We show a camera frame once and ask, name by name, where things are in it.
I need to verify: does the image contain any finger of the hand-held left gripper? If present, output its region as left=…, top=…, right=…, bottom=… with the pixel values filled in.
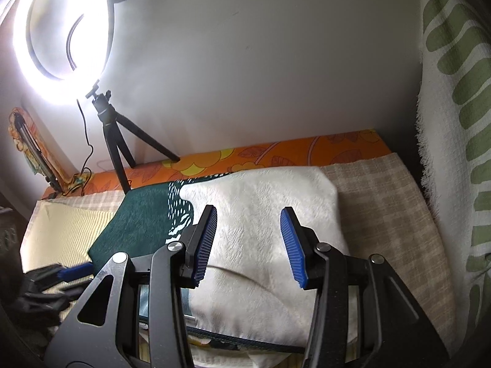
left=27, top=262, right=95, bottom=281

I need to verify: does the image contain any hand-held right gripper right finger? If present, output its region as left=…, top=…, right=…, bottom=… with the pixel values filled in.
left=280, top=206, right=450, bottom=368

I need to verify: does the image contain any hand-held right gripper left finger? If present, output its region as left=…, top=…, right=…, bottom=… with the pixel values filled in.
left=44, top=204, right=219, bottom=368

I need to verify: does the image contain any white and green cloth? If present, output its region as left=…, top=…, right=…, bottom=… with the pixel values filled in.
left=87, top=167, right=351, bottom=355

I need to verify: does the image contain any yellow teal floral cloth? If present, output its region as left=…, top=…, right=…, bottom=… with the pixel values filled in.
left=63, top=174, right=91, bottom=195

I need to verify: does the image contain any orange floral bedsheet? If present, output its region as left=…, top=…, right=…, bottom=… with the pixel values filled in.
left=42, top=128, right=396, bottom=200

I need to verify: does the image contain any striped checked bedsheet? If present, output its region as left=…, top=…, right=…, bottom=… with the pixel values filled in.
left=19, top=153, right=457, bottom=368

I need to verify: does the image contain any colourful hanging scarf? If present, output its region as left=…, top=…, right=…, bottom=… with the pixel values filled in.
left=8, top=106, right=44, bottom=179

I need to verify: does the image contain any tall silver tripod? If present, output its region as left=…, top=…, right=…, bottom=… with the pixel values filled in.
left=13, top=117, right=64, bottom=193

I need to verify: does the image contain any white towel with green pattern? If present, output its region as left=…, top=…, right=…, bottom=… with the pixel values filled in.
left=416, top=0, right=491, bottom=355

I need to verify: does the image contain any ring light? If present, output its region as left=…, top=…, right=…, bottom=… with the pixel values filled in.
left=0, top=0, right=116, bottom=105

